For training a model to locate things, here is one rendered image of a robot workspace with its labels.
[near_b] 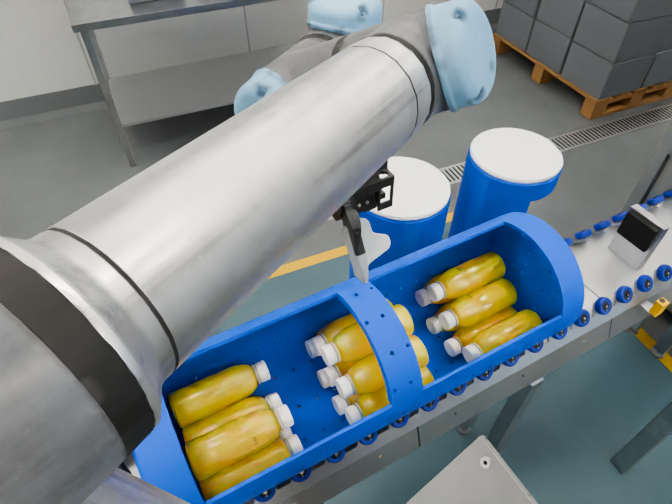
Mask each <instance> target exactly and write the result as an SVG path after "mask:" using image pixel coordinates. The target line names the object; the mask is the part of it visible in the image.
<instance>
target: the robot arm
mask: <svg viewBox="0 0 672 504"><path fill-rule="evenodd" d="M306 24H307V26H308V29H309V32H308V34H307V35H305V36H304V37H303V38H301V39H300V40H299V41H298V43H296V44H295V45H294V46H292V47H291V48H290V49H288V50H287V51H286V52H284V53H283V54H282V55H280V56H279V57H278V58H276V59H275V60H274V61H272V62H271V63H270V64H268V65H267V66H265V67H264V68H260V69H258V70H257V71H256V72H255V73H254V75H253V77H252V78H251V79H250V80H249V81H247V82H246V83H245V84H244V85H243V86H242V87H241V88H240V89H239V90H238V92H237V94H236V97H235V101H234V113H235V116H233V117H231V118H230V119H228V120H226V121H225V122H223V123H221V124H220V125H218V126H216V127H215V128H213V129H211V130H210V131H208V132H206V133H205V134H203V135H201V136H200V137H198V138H197V139H195V140H193V141H192V142H190V143H188V144H187V145H185V146H183V147H182V148H180V149H178V150H177V151H175V152H173V153H172V154H170V155H168V156H167V157H165V158H163V159H162V160H160V161H158V162H157V163H155V164H153V165H152V166H150V167H149V168H147V169H145V170H144V171H142V172H140V173H139V174H137V175H135V176H134V177H132V178H130V179H129V180H127V181H125V182H124V183H122V184H120V185H119V186H117V187H115V188H114V189H112V190H110V191H109V192H107V193H105V194H104V195H102V196H101V197H99V198H97V199H96V200H94V201H92V202H91V203H89V204H87V205H86V206H84V207H82V208H81V209H79V210H77V211H76V212H74V213H72V214H71V215H69V216H67V217H66V218H64V219H62V220H61V221H59V222H57V223H56V224H54V225H52V226H51V227H49V228H48V229H46V230H44V231H43V232H41V233H39V234H38V235H36V236H34V237H33V238H31V239H27V240H22V239H16V238H10V237H4V236H0V504H190V503H188V502H186V501H184V500H182V499H180V498H178V497H176V496H174V495H172V494H170V493H168V492H166V491H164V490H162V489H160V488H158V487H156V486H154V485H152V484H150V483H148V482H146V481H144V480H142V479H140V478H138V477H136V476H134V475H132V474H130V473H128V472H126V471H124V470H122V469H120V468H118V467H119V466H120V464H121V463H122V462H123V461H124V460H125V459H126V458H127V457H128V456H129V455H130V454H131V453H132V452H133V451H134V450H135V449H136V448H137V447H138V446H139V445H140V443H141V442H142V441H143V440H144V439H145V438H146V437H147V436H148V435H149V434H150V433H151V432H152V431H153V430H154V429H155V427H156V426H157V425H158V424H159V423H160V420H161V404H162V385H163V383H164V381H165V380H166V379H167V378H168V377H169V376H170V375H171V374H172V373H173V372H174V371H175V370H176V369H177V368H178V367H179V366H180V365H181V364H182V363H183V362H184V361H185V360H186V359H187V358H188V357H189V356H190V355H191V354H192V353H193V352H194V351H195V350H196V349H197V348H198V347H199V346H200V345H201V344H203V343H204V342H205V341H206V340H207V339H208V338H209V337H210V336H211V335H212V334H213V333H214V332H215V331H216V330H217V329H218V328H219V327H220V326H221V325H222V324H223V323H224V322H225V321H226V320H227V319H228V318H229V317H230V316H231V315H232V314H233V313H234V312H235V311H236V310H237V309H238V308H239V307H240V306H241V305H242V304H243V303H244V302H245V301H246V300H247V299H248V298H249V297H250V296H251V295H252V294H253V293H254V292H255V291H256V290H257V289H258V288H259V287H260V286H261V285H262V284H263V283H264V282H265V281H266V280H267V279H268V278H269V277H270V276H271V275H272V274H273V273H274V272H275V271H276V270H277V269H278V268H279V267H280V266H281V265H282V264H283V263H284V262H285V261H286V260H287V259H288V258H289V257H290V256H291V255H292V254H293V253H294V252H295V251H296V250H297V249H298V248H299V247H300V246H301V245H303V244H304V243H305V242H306V241H307V240H308V239H309V238H310V237H311V236H312V235H313V234H314V233H315V232H316V231H317V230H318V229H319V228H320V227H321V226H322V225H323V224H324V223H325V222H326V221H327V220H328V219H329V218H330V217H331V216H332V217H333V218H334V219H335V221H339V220H341V219H342V222H343V225H344V227H343V229H342V232H341V233H342V237H343V240H344V242H345V244H346V247H347V249H348V253H349V259H350V261H351V264H352V267H353V274H354V275H355V276H356V277H357V278H358V279H359V280H360V281H361V282H362V283H363V284H366V283H368V278H369V270H368V266H369V264H370V263H371V262H372V261H374V260H375V259H376V258H378V257H379V256H380V255H381V254H383V253H384V252H385V251H386V250H388V249H389V247H390V238H389V236H388V235H386V234H379V233H374V232H373V231H372V229H371V226H370V223H369V221H368V220H367V219H365V218H360V217H359V215H358V214H359V213H361V212H364V213H365V212H367V211H370V210H372V209H375V208H376V207H377V211H381V210H383V209H386V208H388V207H391V206H392V204H393V191H394V179H395V175H394V174H393V173H392V172H391V171H390V170H389V169H388V159H389V158H390V157H391V156H392V155H393V154H394V153H395V152H396V151H397V150H398V149H399V148H400V147H401V146H403V145H404V144H405V143H406V142H407V141H408V140H409V139H410V138H411V137H412V136H413V135H414V134H415V133H416V132H417V131H418V130H419V129H420V128H421V126H422V125H423V124H425V123H426V122H427V121H428V120H429V119H430V118H431V117H432V116H433V115H434V114H437V113H440V112H443V111H449V110H450V111H451V112H456V111H457V110H458V109H459V108H463V107H467V106H472V105H476V104H479V103H481V102H482V101H483V100H485V99H486V98H487V96H488V95H489V93H490V92H491V89H492V87H493V84H494V80H495V73H496V51H495V43H494V38H493V34H492V30H491V27H490V24H489V21H488V19H487V17H486V15H485V13H484V11H483V10H482V9H481V7H480V6H479V5H478V4H477V3H476V2H474V1H473V0H451V1H448V2H444V3H441V4H437V5H432V4H428V5H426V6H425V9H422V10H419V11H416V12H413V13H410V14H407V15H404V16H401V17H398V18H395V19H392V20H389V21H386V22H383V23H382V5H381V2H380V0H310V1H309V5H308V20H307V21H306ZM380 174H383V175H384V174H387V175H388V176H386V177H383V178H380V176H379V175H380ZM388 186H390V198H389V200H386V201H384V202H381V199H384V198H385V195H386V193H385V192H384V191H383V190H382V189H383V188H386V187H388Z"/></svg>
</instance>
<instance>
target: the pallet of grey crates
mask: <svg viewBox="0 0 672 504"><path fill-rule="evenodd" d="M493 38H494V43H495V51H496V54H501V53H505V52H510V51H514V50H516V51H518V52H519V53H521V54H522V55H524V56H525V57H527V58H528V59H529V60H531V61H532V62H534V63H535V66H534V69H533V73H532V76H531V79H532V80H534V81H535V82H537V83H538V84H542V83H546V82H550V81H554V80H558V79H559V80H561V81H562V82H564V83H565V84H567V85H568V86H570V87H571V88H573V89H574V90H576V91H577V92H579V93H580V94H582V95H583V96H584V97H586V98H585V100H584V103H583V105H582V108H581V110H580V113H581V114H582V115H583V116H585V117H586V118H588V119H589V120H590V119H594V118H597V117H601V116H605V115H608V114H612V113H616V112H619V111H623V110H626V109H630V108H634V107H637V106H641V105H644V104H648V103H652V102H655V101H659V100H662V99H666V98H670V97H672V0H505V1H503V4H502V8H501V12H500V16H499V21H498V25H497V29H496V32H495V33H494V35H493Z"/></svg>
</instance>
